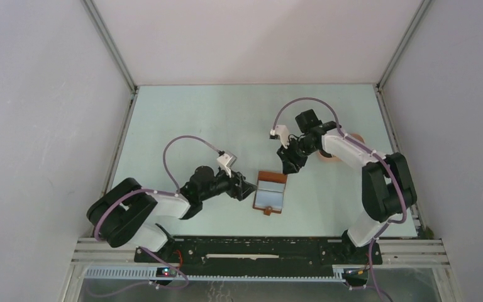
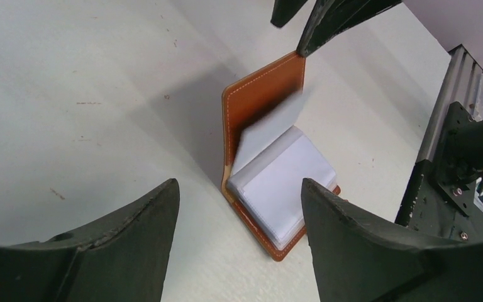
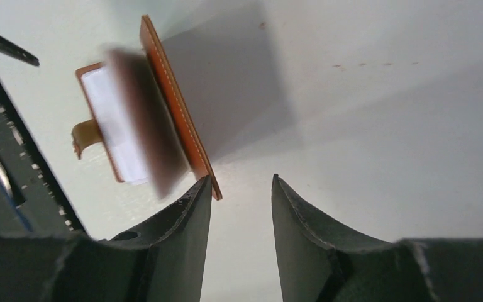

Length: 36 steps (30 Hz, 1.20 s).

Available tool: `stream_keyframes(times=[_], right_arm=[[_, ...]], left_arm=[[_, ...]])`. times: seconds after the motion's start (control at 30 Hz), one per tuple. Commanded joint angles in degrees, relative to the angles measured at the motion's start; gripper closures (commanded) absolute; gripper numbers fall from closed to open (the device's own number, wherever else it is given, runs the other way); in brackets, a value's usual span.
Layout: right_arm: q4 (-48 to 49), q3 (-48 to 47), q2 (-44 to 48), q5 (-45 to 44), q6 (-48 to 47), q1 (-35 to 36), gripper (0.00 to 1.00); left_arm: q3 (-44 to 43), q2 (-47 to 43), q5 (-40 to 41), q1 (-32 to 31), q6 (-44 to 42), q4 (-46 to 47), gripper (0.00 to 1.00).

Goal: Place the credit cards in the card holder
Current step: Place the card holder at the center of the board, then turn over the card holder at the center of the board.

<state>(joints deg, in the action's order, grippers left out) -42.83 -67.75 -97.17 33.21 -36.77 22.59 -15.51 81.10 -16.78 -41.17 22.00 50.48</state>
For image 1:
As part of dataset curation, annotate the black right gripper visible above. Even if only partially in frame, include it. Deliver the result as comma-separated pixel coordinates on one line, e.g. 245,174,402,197
276,137,318,176

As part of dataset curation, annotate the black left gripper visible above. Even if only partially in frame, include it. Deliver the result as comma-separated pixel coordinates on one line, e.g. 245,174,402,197
200,165,257,201

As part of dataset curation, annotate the brown leather card holder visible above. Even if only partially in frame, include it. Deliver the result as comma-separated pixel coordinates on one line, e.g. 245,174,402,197
252,171,287,216

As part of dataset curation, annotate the pink plastic tray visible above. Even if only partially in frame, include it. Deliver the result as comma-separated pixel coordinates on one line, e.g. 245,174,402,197
316,133,365,162

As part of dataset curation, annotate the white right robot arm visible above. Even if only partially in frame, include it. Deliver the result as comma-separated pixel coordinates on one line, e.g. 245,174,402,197
270,109,417,263

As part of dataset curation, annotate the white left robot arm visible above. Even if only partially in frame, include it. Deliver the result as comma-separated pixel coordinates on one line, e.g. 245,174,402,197
86,166,257,262

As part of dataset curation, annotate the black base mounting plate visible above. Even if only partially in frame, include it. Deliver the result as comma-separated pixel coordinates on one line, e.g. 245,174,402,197
134,235,383,279

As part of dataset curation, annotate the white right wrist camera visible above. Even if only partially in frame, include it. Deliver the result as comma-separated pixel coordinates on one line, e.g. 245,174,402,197
269,125,290,149

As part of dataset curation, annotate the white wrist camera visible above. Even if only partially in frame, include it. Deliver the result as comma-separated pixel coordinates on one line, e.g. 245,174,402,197
269,125,290,149
216,151,237,178

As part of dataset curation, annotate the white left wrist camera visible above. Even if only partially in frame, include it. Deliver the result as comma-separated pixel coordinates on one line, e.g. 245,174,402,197
216,151,237,178

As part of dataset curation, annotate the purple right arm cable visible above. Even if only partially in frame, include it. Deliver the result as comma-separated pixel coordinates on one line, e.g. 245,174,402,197
272,97,409,302

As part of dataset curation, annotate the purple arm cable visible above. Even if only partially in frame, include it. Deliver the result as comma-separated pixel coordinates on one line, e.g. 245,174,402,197
94,135,226,291
272,97,409,302

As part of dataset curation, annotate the white cable duct strip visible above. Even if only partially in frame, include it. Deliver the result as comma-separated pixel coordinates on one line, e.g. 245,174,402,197
84,266,345,282

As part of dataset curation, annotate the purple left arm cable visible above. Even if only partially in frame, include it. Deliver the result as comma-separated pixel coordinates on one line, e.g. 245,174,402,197
94,135,226,291

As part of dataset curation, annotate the aluminium frame rail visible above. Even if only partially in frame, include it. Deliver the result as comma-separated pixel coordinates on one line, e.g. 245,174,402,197
71,237,451,269

